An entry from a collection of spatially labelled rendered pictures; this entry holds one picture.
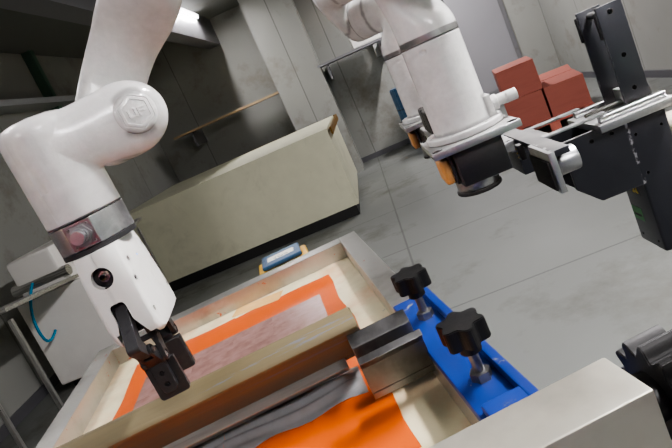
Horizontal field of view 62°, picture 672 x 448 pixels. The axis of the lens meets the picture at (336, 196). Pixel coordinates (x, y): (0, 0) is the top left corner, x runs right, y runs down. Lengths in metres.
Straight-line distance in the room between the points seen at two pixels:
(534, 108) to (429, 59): 5.01
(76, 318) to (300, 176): 2.44
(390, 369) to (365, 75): 8.24
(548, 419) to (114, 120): 0.45
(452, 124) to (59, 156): 0.56
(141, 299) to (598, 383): 0.39
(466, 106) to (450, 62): 0.07
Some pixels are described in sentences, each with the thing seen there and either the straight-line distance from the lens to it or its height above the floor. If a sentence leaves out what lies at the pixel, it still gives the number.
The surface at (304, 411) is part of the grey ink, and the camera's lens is 0.70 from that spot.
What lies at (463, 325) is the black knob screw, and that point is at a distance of 0.50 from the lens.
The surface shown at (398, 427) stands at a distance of 0.61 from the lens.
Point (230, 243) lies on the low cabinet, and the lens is 5.91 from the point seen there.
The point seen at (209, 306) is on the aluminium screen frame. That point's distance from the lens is 1.18.
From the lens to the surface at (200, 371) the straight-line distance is 0.98.
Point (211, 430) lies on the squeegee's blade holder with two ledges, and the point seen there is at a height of 0.98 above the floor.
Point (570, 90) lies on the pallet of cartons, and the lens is 5.88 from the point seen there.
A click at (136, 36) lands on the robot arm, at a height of 1.43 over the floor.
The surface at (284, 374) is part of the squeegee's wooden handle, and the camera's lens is 0.67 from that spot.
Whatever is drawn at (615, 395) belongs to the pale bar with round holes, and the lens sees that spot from 0.41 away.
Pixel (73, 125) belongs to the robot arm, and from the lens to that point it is 0.58.
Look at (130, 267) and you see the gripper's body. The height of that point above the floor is 1.21.
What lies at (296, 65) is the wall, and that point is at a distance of 8.10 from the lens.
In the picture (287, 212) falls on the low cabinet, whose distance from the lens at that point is 5.73.
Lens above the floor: 1.29
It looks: 10 degrees down
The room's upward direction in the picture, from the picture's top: 24 degrees counter-clockwise
